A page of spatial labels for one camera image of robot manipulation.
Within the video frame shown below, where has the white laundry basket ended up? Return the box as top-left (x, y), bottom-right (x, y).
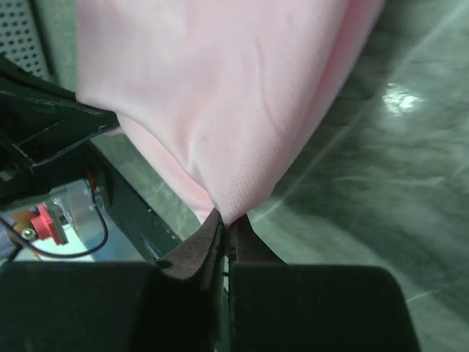
top-left (0, 0), bottom-right (51, 81)

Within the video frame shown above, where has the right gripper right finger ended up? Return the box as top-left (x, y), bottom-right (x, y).
top-left (227, 216), bottom-right (420, 352)

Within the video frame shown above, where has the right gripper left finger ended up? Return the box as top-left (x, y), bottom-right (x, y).
top-left (1, 210), bottom-right (224, 351)

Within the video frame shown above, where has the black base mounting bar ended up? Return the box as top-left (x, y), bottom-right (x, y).
top-left (86, 142), bottom-right (182, 261)

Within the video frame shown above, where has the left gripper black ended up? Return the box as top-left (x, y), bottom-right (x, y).
top-left (1, 56), bottom-right (118, 211)

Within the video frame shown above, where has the pink t shirt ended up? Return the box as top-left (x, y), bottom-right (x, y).
top-left (76, 1), bottom-right (384, 224)

